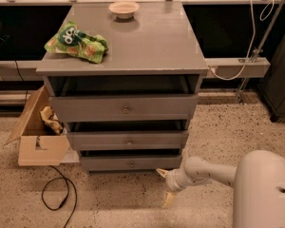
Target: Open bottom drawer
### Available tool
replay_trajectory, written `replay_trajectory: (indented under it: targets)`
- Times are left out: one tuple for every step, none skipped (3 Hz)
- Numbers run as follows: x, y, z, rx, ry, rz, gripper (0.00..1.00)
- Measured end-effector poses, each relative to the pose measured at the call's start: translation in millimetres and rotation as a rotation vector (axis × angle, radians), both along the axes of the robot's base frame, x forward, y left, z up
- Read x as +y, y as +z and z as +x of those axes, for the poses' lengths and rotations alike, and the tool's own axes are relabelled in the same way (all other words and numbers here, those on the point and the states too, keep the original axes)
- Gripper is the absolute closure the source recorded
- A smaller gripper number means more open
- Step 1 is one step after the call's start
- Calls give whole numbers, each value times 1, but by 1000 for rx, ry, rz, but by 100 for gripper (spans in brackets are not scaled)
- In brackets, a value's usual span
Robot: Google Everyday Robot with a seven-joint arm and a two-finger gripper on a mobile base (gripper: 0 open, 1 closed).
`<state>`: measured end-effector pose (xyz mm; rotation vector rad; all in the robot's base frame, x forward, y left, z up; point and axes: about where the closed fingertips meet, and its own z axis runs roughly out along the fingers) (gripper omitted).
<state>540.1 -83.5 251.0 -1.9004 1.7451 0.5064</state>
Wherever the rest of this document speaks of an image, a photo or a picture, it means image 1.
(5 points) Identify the metal stand pole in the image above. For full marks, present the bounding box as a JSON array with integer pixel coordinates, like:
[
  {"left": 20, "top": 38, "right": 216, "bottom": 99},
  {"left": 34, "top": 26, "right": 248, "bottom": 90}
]
[{"left": 236, "top": 0, "right": 285, "bottom": 105}]

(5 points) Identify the grey wall rail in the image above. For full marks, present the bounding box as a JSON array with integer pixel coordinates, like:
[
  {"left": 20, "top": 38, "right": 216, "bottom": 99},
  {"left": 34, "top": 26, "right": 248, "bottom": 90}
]
[{"left": 0, "top": 57, "right": 270, "bottom": 82}]

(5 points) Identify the grey drawer cabinet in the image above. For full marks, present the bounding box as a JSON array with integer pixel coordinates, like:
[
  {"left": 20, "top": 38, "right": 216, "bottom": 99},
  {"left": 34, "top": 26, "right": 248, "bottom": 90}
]
[{"left": 35, "top": 1, "right": 209, "bottom": 175}]

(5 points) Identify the grey drawer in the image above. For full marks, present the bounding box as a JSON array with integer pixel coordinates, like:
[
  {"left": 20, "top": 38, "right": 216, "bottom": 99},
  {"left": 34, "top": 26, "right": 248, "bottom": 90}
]
[
  {"left": 80, "top": 149, "right": 182, "bottom": 172},
  {"left": 49, "top": 95, "right": 197, "bottom": 123},
  {"left": 66, "top": 131, "right": 189, "bottom": 151}
]

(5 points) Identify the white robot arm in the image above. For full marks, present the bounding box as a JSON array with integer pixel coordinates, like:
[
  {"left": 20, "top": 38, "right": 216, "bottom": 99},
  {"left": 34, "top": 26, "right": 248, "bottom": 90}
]
[{"left": 157, "top": 150, "right": 285, "bottom": 228}]

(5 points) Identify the green chip bag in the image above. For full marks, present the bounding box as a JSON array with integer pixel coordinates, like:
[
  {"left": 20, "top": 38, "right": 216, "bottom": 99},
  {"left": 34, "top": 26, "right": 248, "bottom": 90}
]
[{"left": 45, "top": 21, "right": 108, "bottom": 64}]

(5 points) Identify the grey middle drawer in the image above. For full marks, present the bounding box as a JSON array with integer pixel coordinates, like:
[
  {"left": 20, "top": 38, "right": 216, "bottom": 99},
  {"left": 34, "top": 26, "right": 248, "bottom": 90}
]
[{"left": 66, "top": 131, "right": 189, "bottom": 151}]

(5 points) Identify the white hanging cable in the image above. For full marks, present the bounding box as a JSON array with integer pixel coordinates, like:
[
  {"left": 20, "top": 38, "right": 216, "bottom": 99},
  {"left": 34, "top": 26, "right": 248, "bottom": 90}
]
[{"left": 208, "top": 0, "right": 276, "bottom": 82}]

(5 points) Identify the grey top drawer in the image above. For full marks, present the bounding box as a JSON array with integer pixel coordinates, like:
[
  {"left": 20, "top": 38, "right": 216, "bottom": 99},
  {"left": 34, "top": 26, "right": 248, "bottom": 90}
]
[{"left": 49, "top": 95, "right": 197, "bottom": 123}]

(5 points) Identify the crumpled yellow paper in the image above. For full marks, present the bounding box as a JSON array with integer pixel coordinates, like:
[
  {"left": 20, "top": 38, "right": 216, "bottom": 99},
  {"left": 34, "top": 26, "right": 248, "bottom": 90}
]
[{"left": 40, "top": 105, "right": 63, "bottom": 135}]

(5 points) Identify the cardboard box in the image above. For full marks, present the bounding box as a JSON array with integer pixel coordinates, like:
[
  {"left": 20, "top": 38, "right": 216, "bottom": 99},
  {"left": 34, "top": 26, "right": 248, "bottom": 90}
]
[{"left": 7, "top": 86, "right": 69, "bottom": 166}]

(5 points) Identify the black floor cable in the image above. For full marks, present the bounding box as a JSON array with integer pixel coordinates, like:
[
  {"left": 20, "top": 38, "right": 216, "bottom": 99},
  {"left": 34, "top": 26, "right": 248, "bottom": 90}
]
[{"left": 41, "top": 165, "right": 78, "bottom": 228}]

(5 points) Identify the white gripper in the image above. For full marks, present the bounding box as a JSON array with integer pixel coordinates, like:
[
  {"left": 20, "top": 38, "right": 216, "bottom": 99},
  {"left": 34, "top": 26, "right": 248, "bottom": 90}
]
[{"left": 156, "top": 168, "right": 193, "bottom": 208}]

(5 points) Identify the white bowl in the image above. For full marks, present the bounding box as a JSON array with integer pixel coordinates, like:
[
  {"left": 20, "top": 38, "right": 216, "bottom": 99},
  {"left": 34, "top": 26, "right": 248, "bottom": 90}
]
[{"left": 108, "top": 1, "right": 140, "bottom": 19}]

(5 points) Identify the dark grey cabinet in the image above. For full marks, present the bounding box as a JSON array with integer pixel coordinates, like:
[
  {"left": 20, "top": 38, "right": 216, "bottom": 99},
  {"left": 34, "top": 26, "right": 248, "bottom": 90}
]
[{"left": 258, "top": 34, "right": 285, "bottom": 122}]

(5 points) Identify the grey bottom drawer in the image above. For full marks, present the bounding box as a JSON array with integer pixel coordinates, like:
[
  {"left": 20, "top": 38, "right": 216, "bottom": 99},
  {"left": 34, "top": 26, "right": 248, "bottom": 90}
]
[{"left": 80, "top": 149, "right": 182, "bottom": 172}]

